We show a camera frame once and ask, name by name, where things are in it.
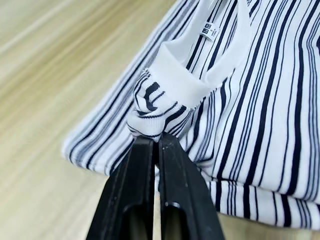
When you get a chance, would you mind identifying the white navy striped T-shirt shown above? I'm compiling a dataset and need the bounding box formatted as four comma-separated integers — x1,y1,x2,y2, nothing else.
61,0,320,230

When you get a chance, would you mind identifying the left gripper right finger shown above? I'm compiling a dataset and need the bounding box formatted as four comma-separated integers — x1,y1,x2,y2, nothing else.
157,132,225,240

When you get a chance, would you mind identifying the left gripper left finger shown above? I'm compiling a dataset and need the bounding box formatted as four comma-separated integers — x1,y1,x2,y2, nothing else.
90,135,157,240

